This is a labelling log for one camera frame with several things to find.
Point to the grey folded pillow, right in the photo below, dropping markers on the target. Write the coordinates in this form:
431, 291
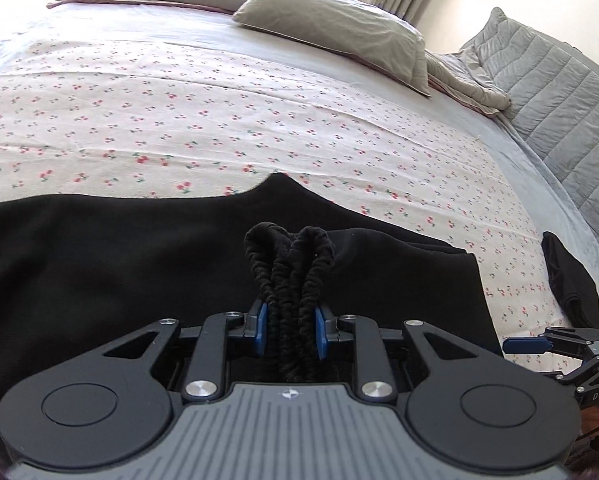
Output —
469, 82

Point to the grey quilted headboard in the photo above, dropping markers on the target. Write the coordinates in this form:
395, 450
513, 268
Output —
554, 90

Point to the black pants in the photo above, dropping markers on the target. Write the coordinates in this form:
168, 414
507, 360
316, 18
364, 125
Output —
104, 260

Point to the cherry print cloth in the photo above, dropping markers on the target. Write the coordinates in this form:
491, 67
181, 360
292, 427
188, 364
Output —
229, 110

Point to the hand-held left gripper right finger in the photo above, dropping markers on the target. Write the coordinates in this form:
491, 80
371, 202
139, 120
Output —
322, 332

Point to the black folded garment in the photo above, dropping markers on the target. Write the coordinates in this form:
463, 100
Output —
569, 280

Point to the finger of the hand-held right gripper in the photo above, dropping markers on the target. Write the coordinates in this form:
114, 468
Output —
579, 371
527, 345

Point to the bed with grey sheet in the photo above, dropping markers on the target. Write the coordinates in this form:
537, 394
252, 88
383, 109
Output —
154, 22

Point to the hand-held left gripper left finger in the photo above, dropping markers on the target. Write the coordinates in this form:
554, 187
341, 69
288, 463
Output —
262, 330

